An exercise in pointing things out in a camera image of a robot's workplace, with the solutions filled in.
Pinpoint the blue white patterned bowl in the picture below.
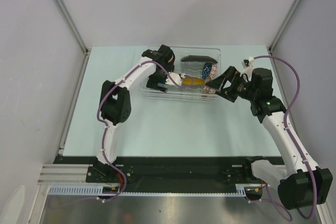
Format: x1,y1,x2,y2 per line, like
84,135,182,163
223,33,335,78
202,62,213,80

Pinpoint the red black mug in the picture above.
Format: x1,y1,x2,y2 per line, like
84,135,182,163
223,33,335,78
166,53,175,72

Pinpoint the red white patterned bowl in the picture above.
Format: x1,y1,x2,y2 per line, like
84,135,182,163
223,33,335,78
202,63,218,97

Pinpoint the white slotted cable duct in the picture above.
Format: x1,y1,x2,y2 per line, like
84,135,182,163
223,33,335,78
48,185,263,197

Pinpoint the white wire dish rack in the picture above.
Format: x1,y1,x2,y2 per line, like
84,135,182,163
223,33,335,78
140,46,221,102

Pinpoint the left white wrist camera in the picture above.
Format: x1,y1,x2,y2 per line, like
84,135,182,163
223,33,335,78
165,72,186,87

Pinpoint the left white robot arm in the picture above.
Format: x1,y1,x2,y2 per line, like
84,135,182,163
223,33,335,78
97,45,175,182

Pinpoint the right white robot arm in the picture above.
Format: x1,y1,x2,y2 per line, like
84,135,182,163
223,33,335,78
206,66,333,210

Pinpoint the yellow round saucer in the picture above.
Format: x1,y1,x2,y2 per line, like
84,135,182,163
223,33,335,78
182,77,205,86

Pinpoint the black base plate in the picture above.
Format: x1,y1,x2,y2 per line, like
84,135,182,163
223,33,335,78
54,155,260,192

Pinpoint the black floral square plate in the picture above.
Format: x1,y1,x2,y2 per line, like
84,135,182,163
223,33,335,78
180,55,218,64

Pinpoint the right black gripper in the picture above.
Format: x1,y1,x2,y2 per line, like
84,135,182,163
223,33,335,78
205,66,258,103

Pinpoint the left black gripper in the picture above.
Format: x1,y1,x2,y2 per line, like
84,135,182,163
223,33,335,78
146,65,174,92

